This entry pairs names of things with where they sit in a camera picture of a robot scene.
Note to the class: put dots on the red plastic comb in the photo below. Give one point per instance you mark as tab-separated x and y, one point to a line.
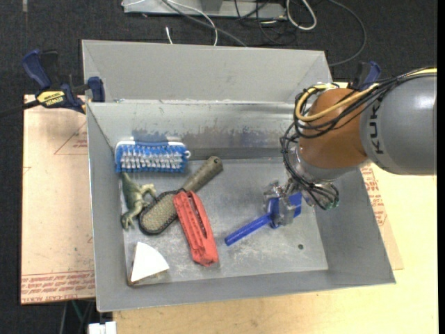
196	226

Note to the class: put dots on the olive green hairbrush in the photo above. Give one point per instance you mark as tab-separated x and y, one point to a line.
160	212

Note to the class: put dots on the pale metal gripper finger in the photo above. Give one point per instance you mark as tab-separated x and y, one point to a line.
288	212
272	200

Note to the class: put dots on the brown cardboard board, red print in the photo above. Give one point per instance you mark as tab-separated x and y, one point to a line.
52	186

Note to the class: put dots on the grey metal bin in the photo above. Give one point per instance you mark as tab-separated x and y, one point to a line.
243	256

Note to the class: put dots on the blue plastic tool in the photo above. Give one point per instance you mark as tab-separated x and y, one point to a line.
248	228

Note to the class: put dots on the blue and white scrub brush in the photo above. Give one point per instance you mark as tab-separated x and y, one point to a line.
149	157

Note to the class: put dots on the green toy dinosaur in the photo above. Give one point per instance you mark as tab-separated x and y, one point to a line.
133	195

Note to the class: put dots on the white wedge-shaped piece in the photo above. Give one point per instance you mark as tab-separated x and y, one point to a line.
147	261

